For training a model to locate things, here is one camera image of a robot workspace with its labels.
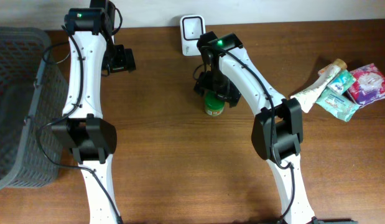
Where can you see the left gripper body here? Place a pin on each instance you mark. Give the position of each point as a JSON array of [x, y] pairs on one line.
[[117, 56]]

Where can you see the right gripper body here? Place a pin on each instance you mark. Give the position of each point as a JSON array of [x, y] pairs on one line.
[[217, 94]]

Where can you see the green lid jar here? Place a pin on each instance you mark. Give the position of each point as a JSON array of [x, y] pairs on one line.
[[213, 106]]

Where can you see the white tube with cork cap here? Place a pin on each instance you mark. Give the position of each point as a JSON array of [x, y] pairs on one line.
[[308, 96]]

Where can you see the small teal tissue pack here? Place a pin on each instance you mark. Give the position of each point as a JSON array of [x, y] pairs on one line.
[[343, 81]]

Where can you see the teal wet wipes pack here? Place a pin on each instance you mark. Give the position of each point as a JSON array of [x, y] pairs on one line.
[[338, 105]]

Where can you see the purple red pad pack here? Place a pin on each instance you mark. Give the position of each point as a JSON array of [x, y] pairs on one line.
[[369, 85]]

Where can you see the orange tissue pack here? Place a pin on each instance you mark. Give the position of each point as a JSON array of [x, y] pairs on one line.
[[323, 70]]

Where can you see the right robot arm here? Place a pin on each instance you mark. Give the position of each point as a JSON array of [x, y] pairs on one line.
[[277, 130]]

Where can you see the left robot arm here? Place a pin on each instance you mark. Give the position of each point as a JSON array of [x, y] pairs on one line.
[[91, 140]]

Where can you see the white barcode scanner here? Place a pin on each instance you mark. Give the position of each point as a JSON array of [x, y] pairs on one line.
[[191, 28]]

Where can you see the grey plastic mesh basket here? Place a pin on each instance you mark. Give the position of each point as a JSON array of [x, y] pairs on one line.
[[32, 94]]

